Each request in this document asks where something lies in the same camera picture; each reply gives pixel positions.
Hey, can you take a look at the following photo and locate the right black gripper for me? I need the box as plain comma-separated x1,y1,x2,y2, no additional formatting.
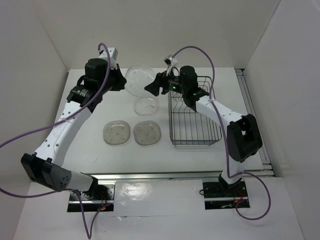
145,66,187,97

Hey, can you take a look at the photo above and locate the clear plate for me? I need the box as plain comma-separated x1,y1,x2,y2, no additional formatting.
102,120,131,146
125,64,156,98
133,97,159,116
133,120,162,146

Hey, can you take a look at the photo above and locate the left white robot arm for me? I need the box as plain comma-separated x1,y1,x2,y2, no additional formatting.
21,58,127,200

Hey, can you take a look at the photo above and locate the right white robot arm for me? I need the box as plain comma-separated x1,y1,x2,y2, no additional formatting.
144,66,263,196

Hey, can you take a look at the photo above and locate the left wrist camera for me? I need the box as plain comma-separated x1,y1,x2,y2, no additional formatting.
98,47,118,70

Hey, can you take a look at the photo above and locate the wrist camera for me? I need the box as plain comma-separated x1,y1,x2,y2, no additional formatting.
164,55,178,76
98,47,118,70

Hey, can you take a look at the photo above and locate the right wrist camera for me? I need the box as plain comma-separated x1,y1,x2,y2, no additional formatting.
164,55,178,76

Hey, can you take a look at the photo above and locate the wire dish rack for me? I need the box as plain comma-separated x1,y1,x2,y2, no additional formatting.
168,86,222,147

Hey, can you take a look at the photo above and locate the aluminium front rail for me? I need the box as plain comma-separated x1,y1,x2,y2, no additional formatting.
38,170,273,183

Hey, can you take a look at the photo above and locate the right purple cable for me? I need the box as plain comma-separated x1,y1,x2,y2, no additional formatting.
172,45,271,221

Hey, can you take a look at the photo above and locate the purple cable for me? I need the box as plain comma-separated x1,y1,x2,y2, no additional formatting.
0,42,113,240
172,45,271,221

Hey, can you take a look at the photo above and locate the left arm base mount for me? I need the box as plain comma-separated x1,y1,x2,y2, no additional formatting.
67,182,116,213

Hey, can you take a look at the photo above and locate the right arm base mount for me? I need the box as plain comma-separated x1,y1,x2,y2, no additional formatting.
199,177,251,210

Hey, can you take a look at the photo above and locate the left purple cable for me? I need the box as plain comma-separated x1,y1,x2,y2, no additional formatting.
0,42,113,240

